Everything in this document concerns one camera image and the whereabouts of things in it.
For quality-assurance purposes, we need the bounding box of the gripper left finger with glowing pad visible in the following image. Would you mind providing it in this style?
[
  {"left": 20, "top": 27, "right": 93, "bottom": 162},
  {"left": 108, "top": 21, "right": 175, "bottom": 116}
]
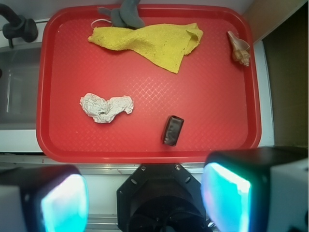
[{"left": 0, "top": 165, "right": 89, "bottom": 232}]

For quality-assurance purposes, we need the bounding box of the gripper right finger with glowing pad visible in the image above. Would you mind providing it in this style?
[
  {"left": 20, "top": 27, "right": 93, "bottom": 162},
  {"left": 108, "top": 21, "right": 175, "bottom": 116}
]
[{"left": 201, "top": 146, "right": 309, "bottom": 232}]

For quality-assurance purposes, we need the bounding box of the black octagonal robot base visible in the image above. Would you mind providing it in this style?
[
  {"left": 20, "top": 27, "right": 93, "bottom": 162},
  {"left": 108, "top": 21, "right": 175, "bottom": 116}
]
[{"left": 116, "top": 163, "right": 211, "bottom": 232}]

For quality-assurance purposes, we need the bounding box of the small black box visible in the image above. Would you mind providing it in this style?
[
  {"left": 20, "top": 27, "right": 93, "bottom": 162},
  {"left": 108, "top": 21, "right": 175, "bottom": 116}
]
[{"left": 162, "top": 115, "right": 184, "bottom": 146}]

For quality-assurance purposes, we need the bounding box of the crumpled white paper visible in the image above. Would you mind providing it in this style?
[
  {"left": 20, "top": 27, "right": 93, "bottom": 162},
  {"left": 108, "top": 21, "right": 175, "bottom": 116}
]
[{"left": 80, "top": 93, "right": 134, "bottom": 124}]

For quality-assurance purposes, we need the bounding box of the brown conch seashell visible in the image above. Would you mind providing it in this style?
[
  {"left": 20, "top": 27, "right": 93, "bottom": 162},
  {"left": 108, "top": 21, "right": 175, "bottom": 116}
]
[{"left": 227, "top": 31, "right": 251, "bottom": 67}]

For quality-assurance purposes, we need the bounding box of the stainless steel sink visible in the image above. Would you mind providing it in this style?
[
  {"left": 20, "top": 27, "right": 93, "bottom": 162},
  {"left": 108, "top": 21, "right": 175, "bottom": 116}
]
[{"left": 0, "top": 43, "right": 42, "bottom": 130}]

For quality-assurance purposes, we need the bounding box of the yellow cloth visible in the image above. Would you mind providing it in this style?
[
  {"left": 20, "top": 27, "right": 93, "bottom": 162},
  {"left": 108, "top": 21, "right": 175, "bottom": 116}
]
[{"left": 88, "top": 23, "right": 204, "bottom": 74}]

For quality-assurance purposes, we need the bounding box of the black faucet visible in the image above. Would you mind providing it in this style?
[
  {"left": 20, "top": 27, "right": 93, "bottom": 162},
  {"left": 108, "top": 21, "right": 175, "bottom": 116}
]
[{"left": 0, "top": 3, "right": 39, "bottom": 49}]

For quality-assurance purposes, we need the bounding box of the grey plush toy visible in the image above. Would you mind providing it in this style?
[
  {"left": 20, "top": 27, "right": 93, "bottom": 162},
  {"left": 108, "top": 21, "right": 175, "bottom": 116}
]
[{"left": 98, "top": 0, "right": 145, "bottom": 29}]

